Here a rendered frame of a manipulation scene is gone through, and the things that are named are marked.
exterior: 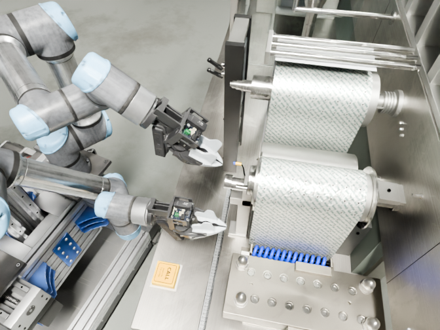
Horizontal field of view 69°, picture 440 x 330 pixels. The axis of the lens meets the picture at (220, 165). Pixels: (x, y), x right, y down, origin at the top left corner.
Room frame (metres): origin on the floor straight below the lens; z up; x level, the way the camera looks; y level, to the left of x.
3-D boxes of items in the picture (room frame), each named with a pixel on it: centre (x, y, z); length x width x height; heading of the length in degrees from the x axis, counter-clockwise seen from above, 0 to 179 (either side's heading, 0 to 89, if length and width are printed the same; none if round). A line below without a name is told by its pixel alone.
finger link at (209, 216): (0.42, 0.03, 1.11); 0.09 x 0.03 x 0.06; 79
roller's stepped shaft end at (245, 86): (0.71, -0.06, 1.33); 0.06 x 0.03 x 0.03; 79
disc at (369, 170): (0.40, -0.34, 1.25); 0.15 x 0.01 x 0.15; 169
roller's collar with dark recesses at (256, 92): (0.70, -0.12, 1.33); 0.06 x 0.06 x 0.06; 79
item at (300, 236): (0.36, -0.20, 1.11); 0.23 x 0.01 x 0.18; 79
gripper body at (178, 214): (0.43, 0.13, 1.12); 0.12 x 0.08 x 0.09; 79
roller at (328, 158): (0.54, -0.24, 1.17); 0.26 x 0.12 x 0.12; 79
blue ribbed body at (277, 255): (0.34, -0.20, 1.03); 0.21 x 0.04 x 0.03; 79
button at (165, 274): (0.33, 0.17, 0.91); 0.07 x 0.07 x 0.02; 79
